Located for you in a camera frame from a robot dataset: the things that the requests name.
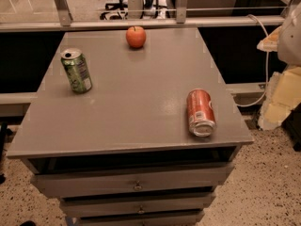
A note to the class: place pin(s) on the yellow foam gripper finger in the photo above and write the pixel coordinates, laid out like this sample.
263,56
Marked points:
270,43

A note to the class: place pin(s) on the red apple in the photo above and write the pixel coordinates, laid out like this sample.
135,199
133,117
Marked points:
136,36

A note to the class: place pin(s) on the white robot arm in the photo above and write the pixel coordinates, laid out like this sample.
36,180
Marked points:
286,39

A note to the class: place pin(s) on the orange soda can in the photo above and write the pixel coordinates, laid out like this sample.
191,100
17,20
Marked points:
200,113

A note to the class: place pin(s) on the top drawer with knob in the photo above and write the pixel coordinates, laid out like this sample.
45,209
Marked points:
80,184

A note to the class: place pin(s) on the drawer with knob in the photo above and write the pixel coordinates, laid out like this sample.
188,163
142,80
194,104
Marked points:
80,184
137,204

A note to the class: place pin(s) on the black office chair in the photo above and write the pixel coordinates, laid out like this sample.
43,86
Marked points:
114,10

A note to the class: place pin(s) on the middle drawer with knob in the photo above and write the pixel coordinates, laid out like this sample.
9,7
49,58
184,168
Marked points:
137,204

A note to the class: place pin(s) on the grey drawer cabinet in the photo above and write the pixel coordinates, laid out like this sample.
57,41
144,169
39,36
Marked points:
135,115

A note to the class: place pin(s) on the green soda can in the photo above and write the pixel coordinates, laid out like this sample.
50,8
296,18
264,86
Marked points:
76,69

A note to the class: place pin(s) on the bottom drawer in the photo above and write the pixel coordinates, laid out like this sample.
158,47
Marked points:
185,217

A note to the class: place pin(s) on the grey metal railing frame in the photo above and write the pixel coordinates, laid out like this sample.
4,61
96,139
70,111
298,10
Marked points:
72,15

